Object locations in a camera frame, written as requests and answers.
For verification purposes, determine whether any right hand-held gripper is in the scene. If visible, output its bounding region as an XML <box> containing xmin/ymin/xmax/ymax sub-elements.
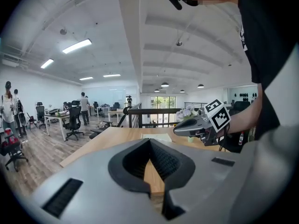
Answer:
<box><xmin>173</xmin><ymin>98</ymin><xmax>232</xmax><ymax>147</ymax></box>

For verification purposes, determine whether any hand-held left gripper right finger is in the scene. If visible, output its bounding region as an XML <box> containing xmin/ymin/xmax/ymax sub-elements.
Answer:
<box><xmin>149</xmin><ymin>138</ymin><xmax>254</xmax><ymax>224</ymax></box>

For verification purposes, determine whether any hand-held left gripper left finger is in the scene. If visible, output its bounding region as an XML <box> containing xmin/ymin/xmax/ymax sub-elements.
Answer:
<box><xmin>24</xmin><ymin>138</ymin><xmax>162</xmax><ymax>224</ymax></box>

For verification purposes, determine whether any white plastic tray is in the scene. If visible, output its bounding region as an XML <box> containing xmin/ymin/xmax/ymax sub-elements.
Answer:
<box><xmin>141</xmin><ymin>133</ymin><xmax>174</xmax><ymax>143</ymax></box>

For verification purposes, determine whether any person's right forearm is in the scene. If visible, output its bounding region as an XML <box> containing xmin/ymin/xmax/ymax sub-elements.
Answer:
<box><xmin>228</xmin><ymin>93</ymin><xmax>266</xmax><ymax>135</ymax></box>

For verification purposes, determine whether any purple white flower bouquet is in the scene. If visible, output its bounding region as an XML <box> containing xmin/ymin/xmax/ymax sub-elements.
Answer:
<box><xmin>175</xmin><ymin>104</ymin><xmax>199</xmax><ymax>122</ymax></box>

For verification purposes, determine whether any black metal railing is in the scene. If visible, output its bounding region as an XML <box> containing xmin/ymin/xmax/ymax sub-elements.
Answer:
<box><xmin>128</xmin><ymin>102</ymin><xmax>208</xmax><ymax>128</ymax></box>

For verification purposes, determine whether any black office chair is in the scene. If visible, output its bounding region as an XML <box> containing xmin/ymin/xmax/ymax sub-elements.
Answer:
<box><xmin>89</xmin><ymin>106</ymin><xmax>131</xmax><ymax>140</ymax></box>
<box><xmin>35</xmin><ymin>101</ymin><xmax>48</xmax><ymax>129</ymax></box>
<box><xmin>62</xmin><ymin>105</ymin><xmax>85</xmax><ymax>141</ymax></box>

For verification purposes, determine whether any white desk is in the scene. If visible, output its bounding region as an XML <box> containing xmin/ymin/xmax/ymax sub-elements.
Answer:
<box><xmin>107</xmin><ymin>109</ymin><xmax>124</xmax><ymax>123</ymax></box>
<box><xmin>43</xmin><ymin>110</ymin><xmax>71</xmax><ymax>141</ymax></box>

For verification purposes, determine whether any red office chair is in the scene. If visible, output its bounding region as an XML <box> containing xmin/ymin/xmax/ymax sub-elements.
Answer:
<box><xmin>0</xmin><ymin>127</ymin><xmax>29</xmax><ymax>173</ymax></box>

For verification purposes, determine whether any person's black clothed body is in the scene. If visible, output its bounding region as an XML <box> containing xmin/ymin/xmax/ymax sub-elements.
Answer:
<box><xmin>177</xmin><ymin>0</ymin><xmax>299</xmax><ymax>141</ymax></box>

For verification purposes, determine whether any white ceiling air conditioner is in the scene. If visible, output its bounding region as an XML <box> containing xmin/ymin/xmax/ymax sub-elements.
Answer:
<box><xmin>1</xmin><ymin>58</ymin><xmax>20</xmax><ymax>68</ymax></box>

